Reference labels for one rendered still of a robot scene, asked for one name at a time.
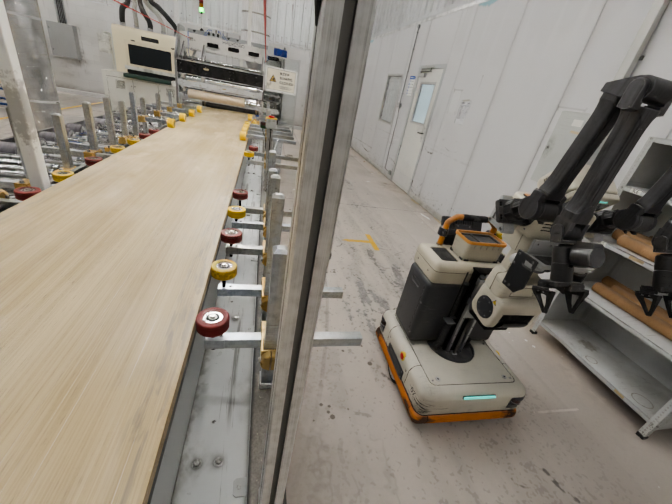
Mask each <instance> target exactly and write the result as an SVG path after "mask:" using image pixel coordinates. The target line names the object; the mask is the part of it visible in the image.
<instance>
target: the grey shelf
mask: <svg viewBox="0 0 672 504"><path fill-rule="evenodd" d="M671 166H672V140H671V139H664V138H658V137H652V136H650V137H649V138H648V140H647V141H646V143H645V145H644V146H643V148H642V150H641V151H640V153H639V154H638V156H637V158H636V159H635V161H634V163H633V164H632V166H631V167H630V169H629V171H628V172H627V174H626V176H625V177H624V179H623V181H622V182H621V184H620V185H619V187H618V189H617V191H618V194H617V195H618V196H619V198H620V201H619V202H618V203H617V204H614V205H612V206H610V207H607V208H605V210H610V211H612V210H616V209H618V210H622V209H627V208H628V207H629V206H630V205H631V204H632V203H635V202H636V201H637V200H638V199H640V198H641V197H642V196H643V195H644V194H646V193H647V192H648V191H649V189H650V188H651V187H652V186H653V185H654V184H655V183H656V182H657V181H658V180H659V179H660V178H661V176H662V175H663V174H664V173H665V172H666V171H667V170H668V169H669V168H670V167H671ZM664 206H665V207H664ZM664 206H663V207H664V208H662V209H663V210H662V213H661V214H660V215H659V216H658V217H657V225H656V226H655V228H654V229H652V230H651V231H649V232H638V233H640V234H643V235H644V234H645V233H646V234H645V236H648V237H650V236H654V235H655V234H656V232H657V231H658V230H659V228H662V227H663V226H664V224H665V223H666V222H667V221H668V220H669V219H670V218H671V217H672V197H671V198H670V199H669V201H668V202H667V203H666V205H664ZM616 229H617V228H615V229H614V231H615V230H616ZM614 231H613V232H614ZM613 232H612V233H611V234H603V241H602V242H601V243H599V244H602V245H603V246H604V252H605V262H604V264H603V265H602V266H601V267H600V268H593V269H594V271H593V273H587V275H586V276H585V278H584V280H583V281H582V283H584V285H585V288H584V289H586V290H589V295H588V296H587V297H586V298H585V300H584V301H583V302H582V303H581V304H580V305H579V306H578V308H577V309H576V311H575V312H574V314H571V313H569V312H568V308H567V303H566V298H565V294H562V293H561V292H559V291H558V290H557V289H556V290H555V291H554V292H556V293H555V296H554V298H553V300H552V303H551V305H550V307H549V309H548V312H547V313H546V314H545V313H541V314H540V316H539V317H538V319H537V321H536V322H535V324H534V326H533V327H532V329H530V332H531V333H532V334H537V333H538V332H537V331H536V329H537V328H538V326H539V324H540V325H541V326H542V327H543V328H544V329H545V330H546V331H547V332H549V333H550V334H551V335H552V336H553V337H555V338H556V339H557V340H558V341H559V342H561V343H562V344H563V345H564V346H565V347H566V348H567V349H568V350H569V351H570V352H571V353H572V354H573V355H574V356H575V357H576V358H577V359H578V360H579V361H580V362H581V363H582V364H584V365H585V366H586V367H587V368H588V369H589V370H590V371H591V372H592V373H593V374H595V375H596V376H597V377H598V378H599V379H600V380H601V381H602V382H603V383H604V384H606V385H607V386H608V387H609V388H610V389H611V390H612V391H613V392H614V393H615V394H617V395H618V396H619V397H620V398H621V399H622V400H623V401H624V402H625V403H626V404H628V405H629V406H630V407H631V408H632V409H633V410H634V411H635V412H636V413H638V414H639V415H640V416H641V417H642V418H643V419H644V420H645V421H646V422H647V423H645V424H644V425H643V426H642V427H641V428H640V429H639V430H638V431H637V432H636V433H635V434H636V435H637V436H638V437H640V438H641V439H642V440H645V439H648V438H649V437H648V436H649V435H650V434H651V433H653V432H654V431H655V430H662V429H670V428H672V341H671V340H669V339H667V338H666V337H664V336H663V335H661V334H660V333H658V332H657V331H655V330H653V329H652V328H650V327H649V326H647V325H646V324H644V323H643V322H641V321H639V320H638V319H636V318H635V317H633V316H632V315H630V314H629V313H627V312H625V311H624V310H622V309H621V308H619V307H618V306H616V305H615V304H613V303H611V302H610V301H608V300H607V299H605V298H604V297H602V296H601V295H599V294H597V293H596V292H594V291H593V290H592V286H593V285H594V284H595V283H597V282H601V281H602V279H603V278H604V277H606V276H610V277H611V278H614V277H615V278H614V279H615V280H616V281H618V282H620V283H621V284H623V285H625V286H626V287H628V288H630V289H631V290H633V291H635V290H636V291H640V287H641V285H644V286H652V278H653V271H657V270H654V262H652V261H650V260H648V259H646V258H644V257H642V256H640V255H638V254H636V253H634V252H632V251H629V250H627V249H625V248H623V247H621V246H619V245H617V243H616V242H617V240H615V239H613V238H612V234H613ZM627 258H628V259H627ZM618 259H619V260H618ZM626 260H627V261H626ZM625 261H626V262H625ZM624 262H625V263H624ZM623 264H624V265H623ZM612 265H613V266H612ZM622 265H623V266H622ZM621 267H622V268H621ZM620 268H621V269H620ZM618 271H619V272H618ZM609 272H610V273H609ZM617 272H618V273H617ZM616 274H617V275H616ZM615 275H616V276H615ZM585 307H586V308H585ZM592 308H593V309H592ZM591 309H592V310H591ZM590 311H591V312H590ZM589 312H590V313H589ZM579 313H580V314H579ZM587 315H588V316H587ZM586 316H587V317H586ZM585 318H586V319H585ZM584 319H585V320H584ZM649 425H650V426H649ZM647 428H648V429H647ZM645 430H646V431H645Z"/></svg>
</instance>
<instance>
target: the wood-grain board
mask: <svg viewBox="0 0 672 504"><path fill-rule="evenodd" d="M245 121H249V120H248V114H242V113H236V112H230V111H224V110H218V109H212V108H206V107H205V108H203V109H202V113H199V112H195V117H191V116H188V117H186V122H181V121H178V122H176V126H175V128H169V127H166V128H164V129H162V130H160V131H158V132H157V133H155V134H153V135H151V136H149V137H147V138H145V139H143V140H141V141H139V142H137V143H135V144H133V145H131V146H129V147H127V148H125V149H123V150H122V151H120V152H118V153H116V154H114V155H112V156H110V157H108V158H106V159H104V160H102V161H100V162H98V163H96V164H94V165H92V166H90V167H88V168H87V169H85V170H83V171H81V172H79V173H77V174H75V175H73V176H71V177H69V178H67V179H65V180H63V181H61V182H59V183H57V184H55V185H53V186H52V187H50V188H48V189H46V190H44V191H42V192H40V193H38V194H36V195H34V196H32V197H30V198H28V199H26V200H24V201H22V202H20V203H18V204H16V205H15V206H13V207H11V208H9V209H7V210H5V211H3V212H1V213H0V504H147V502H148V499H149V495H150V492H151V488H152V484H153V481H154V477H155V474H156V470H157V466H158V463H159V459H160V456H161V452H162V448H163V445H164V441H165V438H166V434H167V430H168V427H169V423H170V420H171V416H172V412H173V409H174V405H175V402H176V398H177V394H178V391H179V387H180V384H181V380H182V376H183V373H184V369H185V366H186V362H187V358H188V355H189V351H190V348H191V344H192V340H193V337H194V333H195V330H196V316H197V314H198V313H199V312H201V308H202V304H203V301H204V297H205V294H206V290H207V286H208V283H209V279H210V276H211V264H212V263H213V262H214V261H215V258H216V254H217V250H218V247H219V243H220V240H221V231H222V230H223V229H224V225H225V222H226V218H227V213H228V207H230V204H231V200H232V196H233V190H234V189H235V186H236V182H237V178H238V175H239V171H240V168H241V164H242V160H243V157H244V151H245V150H246V146H247V142H248V139H249V138H246V141H244V140H240V136H239V134H240V131H242V127H243V124H245ZM249 122H250V123H251V121H249Z"/></svg>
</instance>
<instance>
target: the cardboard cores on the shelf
mask: <svg viewBox="0 0 672 504"><path fill-rule="evenodd" d="M612 238H613V239H615V240H617V242H616V243H617V245H619V246H621V247H623V248H625V249H627V250H629V251H632V252H634V253H636V254H638V255H640V256H642V257H644V258H646V259H648V260H650V261H652V262H655V256H657V255H660V254H665V253H657V252H653V245H652V243H651V240H652V238H653V236H650V237H648V236H645V235H643V234H640V233H636V235H633V234H631V232H630V231H627V233H624V232H623V230H620V229H616V230H615V231H614V232H613V234H612ZM592 290H593V291H594V292H596V293H597V294H599V295H601V296H602V297H604V298H605V299H607V300H608V301H610V302H611V303H613V304H615V305H616V306H618V307H619V308H621V309H622V310H624V311H625V312H627V313H629V314H630V315H632V316H633V317H635V318H636V319H638V320H639V321H641V322H643V323H644V324H646V325H647V326H649V327H650V328H652V329H653V330H655V331H657V332H658V333H660V334H661V335H663V336H664V337H666V338H667V339H669V340H671V341H672V318H669V316H668V313H667V310H665V309H663V308H662V307H660V306H657V308H656V309H655V311H654V313H653V314H652V316H646V315H645V313H644V310H643V308H642V306H641V304H640V302H639V301H638V299H637V297H636V295H635V291H633V290H631V289H630V288H628V287H626V286H625V285H623V284H621V283H620V282H618V281H616V280H615V279H613V278H611V277H610V276H606V277H604V278H603V279H602V281H601V282H597V283H595V284H594V285H593V286H592ZM644 300H645V303H646V306H647V309H648V311H649V310H650V307H651V304H652V302H651V301H650V300H648V299H646V298H644Z"/></svg>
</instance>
